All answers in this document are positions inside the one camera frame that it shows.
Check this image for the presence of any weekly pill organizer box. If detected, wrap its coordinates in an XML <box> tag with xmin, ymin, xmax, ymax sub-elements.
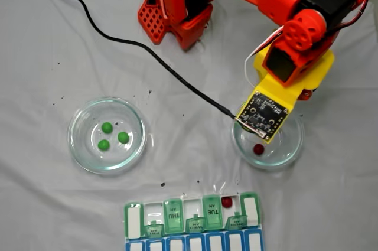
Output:
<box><xmin>122</xmin><ymin>191</ymin><xmax>266</xmax><ymax>251</ymax></box>

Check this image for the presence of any glass bowl for red balls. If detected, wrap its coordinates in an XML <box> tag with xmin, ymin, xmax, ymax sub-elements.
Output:
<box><xmin>231</xmin><ymin>103</ymin><xmax>305</xmax><ymax>172</ymax></box>

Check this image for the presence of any glass bowl for green balls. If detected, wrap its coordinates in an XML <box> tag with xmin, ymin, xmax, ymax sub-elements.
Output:
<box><xmin>67</xmin><ymin>96</ymin><xmax>148</xmax><ymax>174</ymax></box>

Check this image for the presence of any white tablecloth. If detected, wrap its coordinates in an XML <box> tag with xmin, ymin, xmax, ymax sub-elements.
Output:
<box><xmin>0</xmin><ymin>0</ymin><xmax>378</xmax><ymax>251</ymax></box>

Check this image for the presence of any black camera board yellow mount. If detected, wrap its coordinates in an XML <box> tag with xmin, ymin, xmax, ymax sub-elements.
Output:
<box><xmin>234</xmin><ymin>90</ymin><xmax>292</xmax><ymax>145</ymax></box>

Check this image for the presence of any white gripper motor wire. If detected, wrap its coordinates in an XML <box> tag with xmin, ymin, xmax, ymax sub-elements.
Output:
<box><xmin>244</xmin><ymin>25</ymin><xmax>286</xmax><ymax>86</ymax></box>

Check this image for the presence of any black camera cable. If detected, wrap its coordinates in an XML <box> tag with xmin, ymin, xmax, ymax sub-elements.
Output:
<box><xmin>34</xmin><ymin>0</ymin><xmax>240</xmax><ymax>122</ymax></box>

